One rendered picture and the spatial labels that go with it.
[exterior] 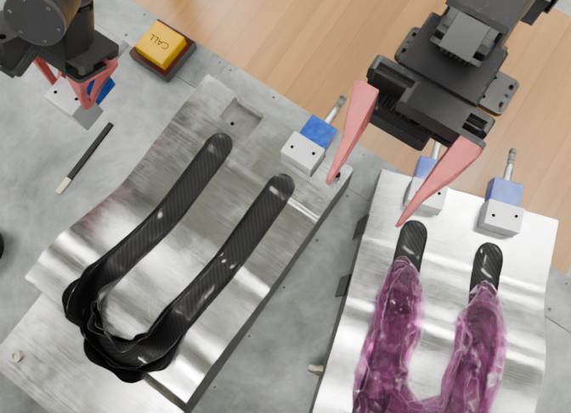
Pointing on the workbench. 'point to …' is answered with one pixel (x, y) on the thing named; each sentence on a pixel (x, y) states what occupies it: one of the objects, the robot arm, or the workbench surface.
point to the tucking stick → (84, 158)
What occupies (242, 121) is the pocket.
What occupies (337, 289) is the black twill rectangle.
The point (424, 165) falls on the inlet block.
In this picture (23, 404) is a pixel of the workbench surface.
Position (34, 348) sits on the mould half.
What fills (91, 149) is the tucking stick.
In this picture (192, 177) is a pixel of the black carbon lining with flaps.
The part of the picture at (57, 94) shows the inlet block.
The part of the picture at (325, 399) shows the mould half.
